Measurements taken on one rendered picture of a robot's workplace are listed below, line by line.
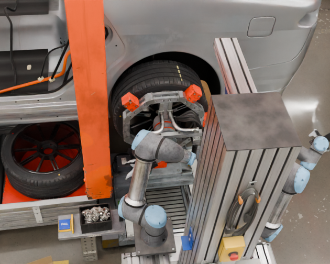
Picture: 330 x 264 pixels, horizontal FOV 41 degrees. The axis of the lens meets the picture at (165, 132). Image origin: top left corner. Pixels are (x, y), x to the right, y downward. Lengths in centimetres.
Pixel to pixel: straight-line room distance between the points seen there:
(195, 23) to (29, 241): 199
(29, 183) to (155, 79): 114
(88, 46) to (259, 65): 140
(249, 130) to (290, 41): 168
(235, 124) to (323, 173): 276
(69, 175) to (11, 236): 71
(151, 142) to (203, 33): 92
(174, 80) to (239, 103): 136
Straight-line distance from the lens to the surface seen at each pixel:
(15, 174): 328
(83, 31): 205
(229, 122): 147
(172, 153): 217
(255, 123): 149
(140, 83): 287
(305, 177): 216
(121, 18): 266
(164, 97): 282
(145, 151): 219
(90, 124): 246
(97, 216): 293
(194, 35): 281
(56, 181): 320
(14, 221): 340
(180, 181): 360
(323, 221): 388
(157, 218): 237
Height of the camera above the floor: 308
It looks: 49 degrees down
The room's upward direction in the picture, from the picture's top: 6 degrees clockwise
